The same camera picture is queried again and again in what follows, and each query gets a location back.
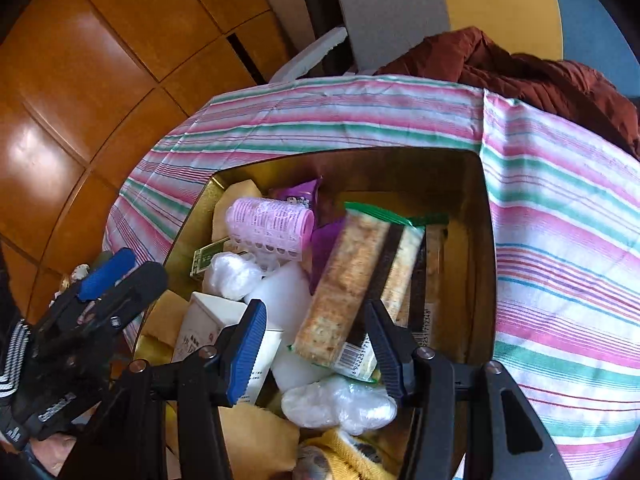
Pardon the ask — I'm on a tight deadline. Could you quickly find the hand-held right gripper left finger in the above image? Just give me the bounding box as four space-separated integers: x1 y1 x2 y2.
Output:
60 299 268 480

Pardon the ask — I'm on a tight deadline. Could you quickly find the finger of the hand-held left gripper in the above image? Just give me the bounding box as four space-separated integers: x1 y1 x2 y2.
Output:
35 261 168 342
50 248 137 311

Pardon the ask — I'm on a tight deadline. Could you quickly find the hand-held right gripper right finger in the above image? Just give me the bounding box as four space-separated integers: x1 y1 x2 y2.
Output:
363 300 571 480

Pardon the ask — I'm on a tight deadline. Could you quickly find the white paper carton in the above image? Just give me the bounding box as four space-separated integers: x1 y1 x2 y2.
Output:
172 292 283 406

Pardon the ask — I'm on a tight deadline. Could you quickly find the clear plastic bag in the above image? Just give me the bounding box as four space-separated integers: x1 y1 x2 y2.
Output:
280 375 398 436
205 252 263 301

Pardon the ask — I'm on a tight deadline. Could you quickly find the small green box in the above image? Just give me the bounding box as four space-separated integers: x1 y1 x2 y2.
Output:
190 240 231 281

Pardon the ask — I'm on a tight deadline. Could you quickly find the white tube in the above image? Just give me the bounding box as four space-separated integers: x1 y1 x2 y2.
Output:
245 260 333 393

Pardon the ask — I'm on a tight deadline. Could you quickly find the green-edged snack bar packet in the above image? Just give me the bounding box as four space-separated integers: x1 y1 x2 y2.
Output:
287 202 448 383

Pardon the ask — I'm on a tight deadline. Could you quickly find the yellow striped sock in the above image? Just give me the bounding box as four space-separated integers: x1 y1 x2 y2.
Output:
295 427 401 480

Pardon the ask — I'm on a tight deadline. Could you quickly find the purple packet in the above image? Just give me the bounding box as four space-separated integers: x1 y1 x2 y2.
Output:
310 220 347 291
267 177 321 211

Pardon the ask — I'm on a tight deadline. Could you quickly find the pink hair roller case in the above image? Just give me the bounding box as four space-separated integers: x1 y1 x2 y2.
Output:
225 197 316 263

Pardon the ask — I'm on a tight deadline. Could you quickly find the gold tin box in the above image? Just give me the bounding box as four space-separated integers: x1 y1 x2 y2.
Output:
132 147 498 480

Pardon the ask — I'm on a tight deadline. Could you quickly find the wooden wardrobe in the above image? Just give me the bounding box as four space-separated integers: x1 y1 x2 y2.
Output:
0 0 301 326

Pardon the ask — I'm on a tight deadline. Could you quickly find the striped tablecloth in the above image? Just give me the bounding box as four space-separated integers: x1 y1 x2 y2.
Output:
102 75 640 480

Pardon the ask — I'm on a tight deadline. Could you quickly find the maroon jacket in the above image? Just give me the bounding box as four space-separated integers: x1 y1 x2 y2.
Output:
375 27 640 161

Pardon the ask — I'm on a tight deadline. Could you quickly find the grey yellow blue chair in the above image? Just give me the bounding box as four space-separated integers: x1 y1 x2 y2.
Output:
270 0 640 111

